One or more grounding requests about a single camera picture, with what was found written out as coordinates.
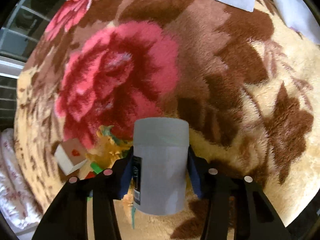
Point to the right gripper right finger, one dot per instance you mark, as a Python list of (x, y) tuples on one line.
[(255, 216)]

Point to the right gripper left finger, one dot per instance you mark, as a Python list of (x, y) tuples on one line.
[(66, 217)]

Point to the wooden block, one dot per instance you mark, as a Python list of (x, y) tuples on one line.
[(70, 156)]

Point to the colourful toy snack bag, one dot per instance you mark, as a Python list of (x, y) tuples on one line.
[(108, 148)]

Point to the white cylindrical jar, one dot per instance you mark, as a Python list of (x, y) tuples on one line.
[(159, 165)]

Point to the floral plush blanket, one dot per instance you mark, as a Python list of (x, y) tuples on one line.
[(247, 84)]

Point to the window with metal bars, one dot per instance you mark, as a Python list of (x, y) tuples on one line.
[(22, 24)]

